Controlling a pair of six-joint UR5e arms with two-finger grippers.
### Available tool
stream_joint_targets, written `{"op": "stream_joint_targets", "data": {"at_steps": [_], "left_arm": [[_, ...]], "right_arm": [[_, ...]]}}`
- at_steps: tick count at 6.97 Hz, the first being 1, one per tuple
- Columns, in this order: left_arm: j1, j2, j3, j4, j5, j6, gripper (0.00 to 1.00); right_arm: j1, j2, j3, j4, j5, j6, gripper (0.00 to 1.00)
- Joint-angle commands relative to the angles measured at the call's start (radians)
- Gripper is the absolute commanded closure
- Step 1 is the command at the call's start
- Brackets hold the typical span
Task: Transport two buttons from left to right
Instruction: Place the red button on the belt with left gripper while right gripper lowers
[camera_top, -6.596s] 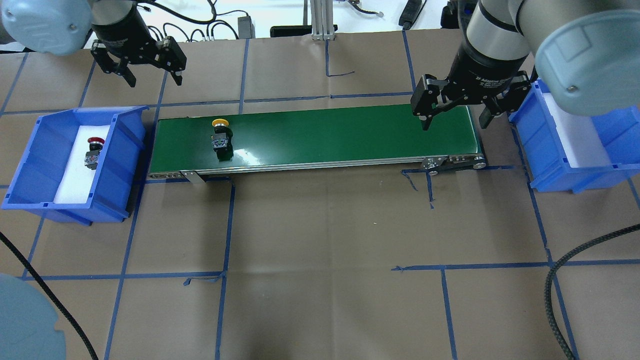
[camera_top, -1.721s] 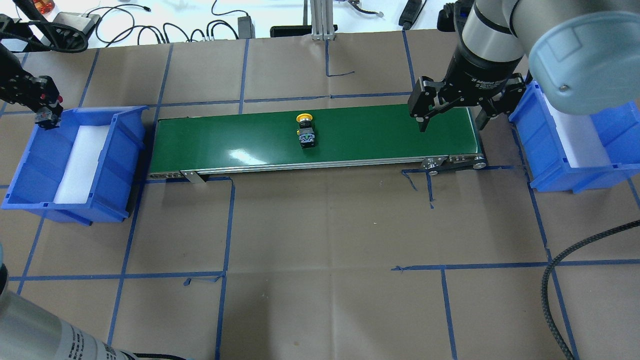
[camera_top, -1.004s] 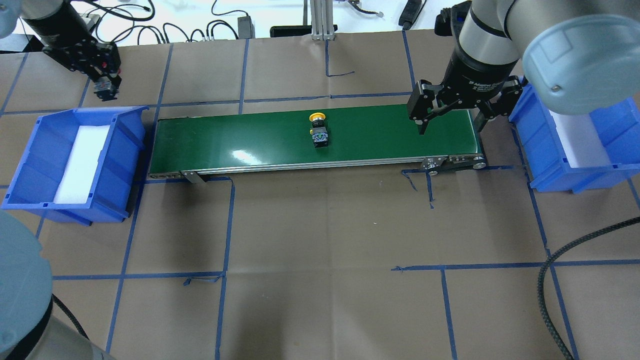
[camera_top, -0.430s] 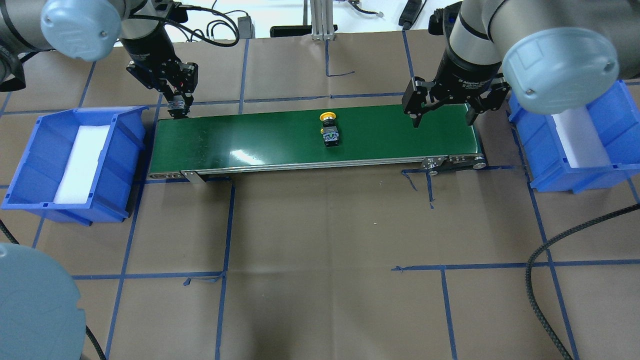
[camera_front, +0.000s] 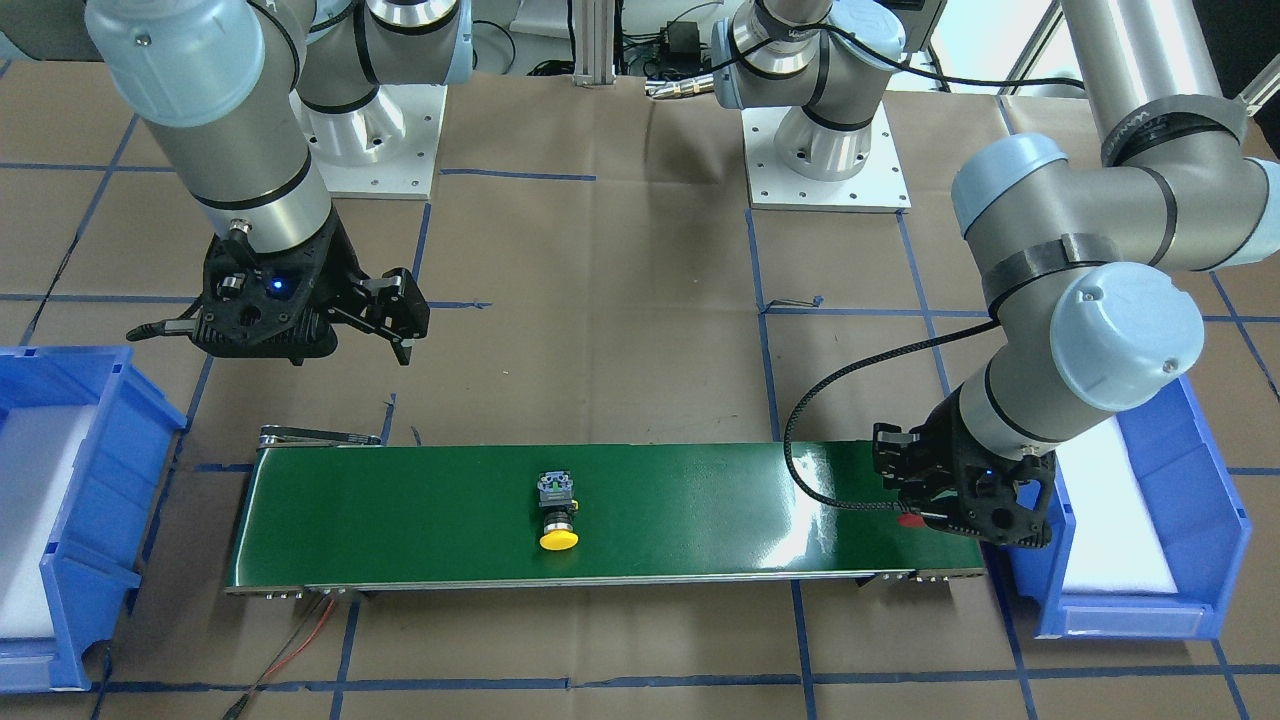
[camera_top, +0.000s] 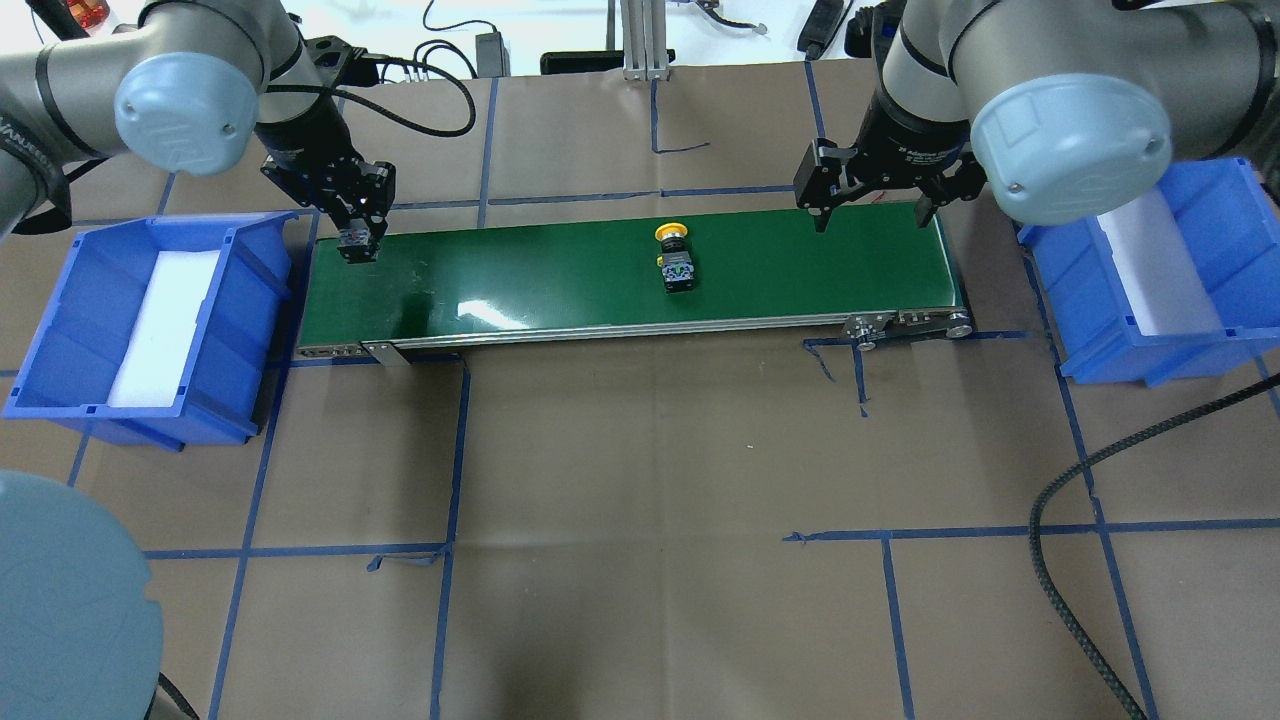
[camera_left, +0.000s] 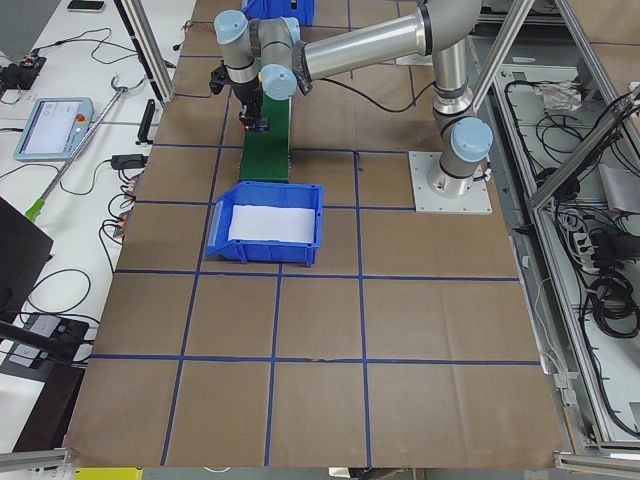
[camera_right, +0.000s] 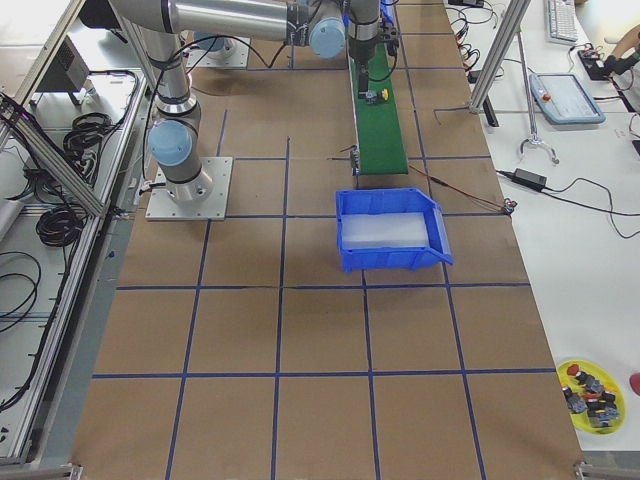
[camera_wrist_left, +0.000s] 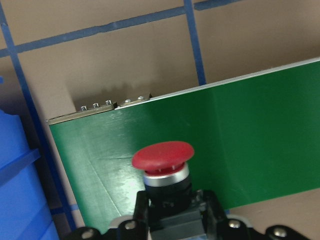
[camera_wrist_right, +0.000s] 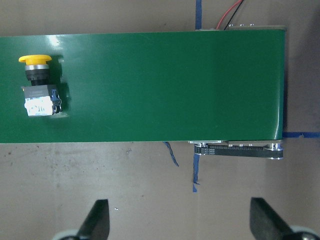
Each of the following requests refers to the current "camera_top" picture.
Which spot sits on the white foam pad bin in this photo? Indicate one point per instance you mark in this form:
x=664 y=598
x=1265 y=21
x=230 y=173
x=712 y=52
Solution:
x=164 y=330
x=1159 y=278

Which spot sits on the black power adapter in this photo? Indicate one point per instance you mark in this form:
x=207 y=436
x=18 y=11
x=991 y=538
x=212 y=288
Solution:
x=491 y=55

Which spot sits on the red push button switch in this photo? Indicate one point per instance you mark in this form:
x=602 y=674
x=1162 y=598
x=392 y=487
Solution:
x=358 y=245

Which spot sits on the right blue plastic bin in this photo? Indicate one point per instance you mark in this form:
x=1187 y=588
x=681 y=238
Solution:
x=1231 y=232

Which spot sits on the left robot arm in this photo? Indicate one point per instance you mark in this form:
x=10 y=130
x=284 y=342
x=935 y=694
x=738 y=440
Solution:
x=183 y=90

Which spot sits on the white foam pad right bin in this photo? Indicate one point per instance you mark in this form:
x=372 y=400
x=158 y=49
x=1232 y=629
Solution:
x=1159 y=278

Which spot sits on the yellow push button switch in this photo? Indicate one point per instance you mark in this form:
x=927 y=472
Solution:
x=675 y=263

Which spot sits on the green conveyor belt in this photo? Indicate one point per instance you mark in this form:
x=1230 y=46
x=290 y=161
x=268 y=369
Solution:
x=873 y=272

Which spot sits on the aluminium frame post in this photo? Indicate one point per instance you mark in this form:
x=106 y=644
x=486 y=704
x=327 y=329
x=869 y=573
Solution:
x=644 y=40

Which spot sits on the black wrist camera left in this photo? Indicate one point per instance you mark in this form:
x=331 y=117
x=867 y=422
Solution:
x=342 y=65

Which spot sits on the left blue plastic bin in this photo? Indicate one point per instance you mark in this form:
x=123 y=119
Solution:
x=82 y=338

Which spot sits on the white foam pad left bin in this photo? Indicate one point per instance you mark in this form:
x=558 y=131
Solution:
x=164 y=330

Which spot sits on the blue plastic bin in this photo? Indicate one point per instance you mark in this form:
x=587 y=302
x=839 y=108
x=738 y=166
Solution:
x=1231 y=232
x=82 y=338

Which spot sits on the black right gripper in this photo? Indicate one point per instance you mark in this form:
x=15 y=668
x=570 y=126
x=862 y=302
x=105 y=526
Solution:
x=908 y=143

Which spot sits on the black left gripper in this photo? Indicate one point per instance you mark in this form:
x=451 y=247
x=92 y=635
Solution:
x=307 y=133

